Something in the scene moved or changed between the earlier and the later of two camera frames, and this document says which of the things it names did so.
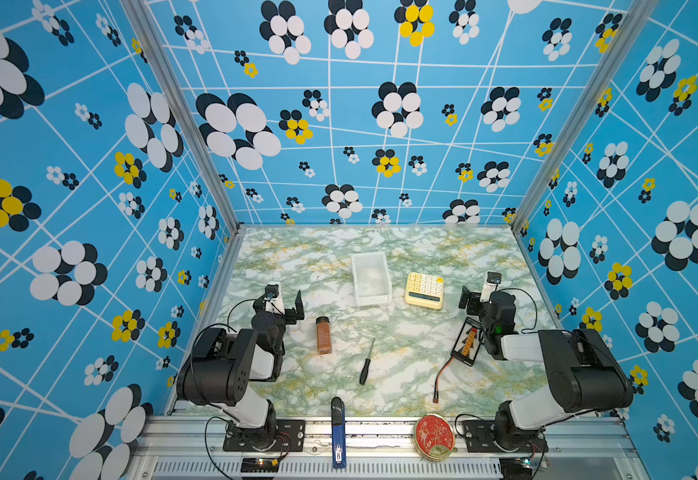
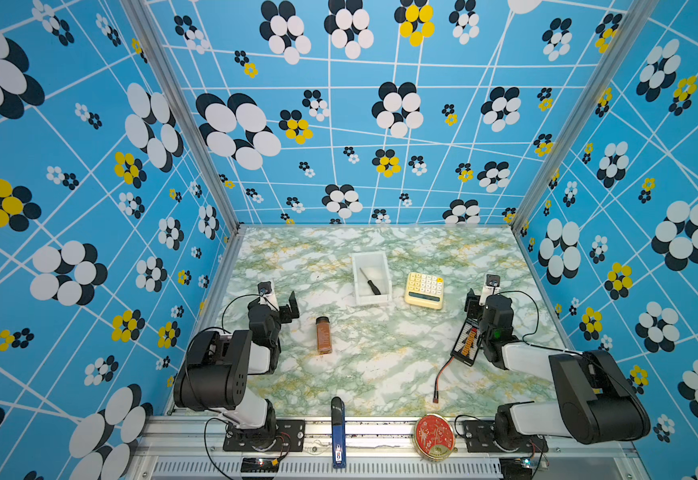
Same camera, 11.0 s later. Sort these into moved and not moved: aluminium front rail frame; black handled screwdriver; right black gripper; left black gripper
Moved: black handled screwdriver
Not moved: aluminium front rail frame; right black gripper; left black gripper
